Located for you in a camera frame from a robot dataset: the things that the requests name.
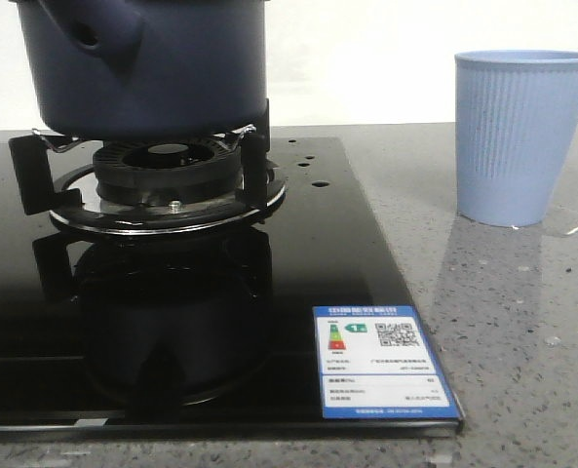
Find light blue ribbed cup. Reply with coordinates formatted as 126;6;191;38
455;50;578;226

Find black pot support grate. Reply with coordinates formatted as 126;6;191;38
9;112;287;238

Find dark blue cooking pot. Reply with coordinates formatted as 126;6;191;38
17;1;267;140

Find black glass gas stove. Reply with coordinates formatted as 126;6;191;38
0;138;463;440

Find black gas burner head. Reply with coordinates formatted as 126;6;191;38
93;137;241;207

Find blue energy efficiency label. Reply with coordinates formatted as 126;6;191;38
313;305;461;421

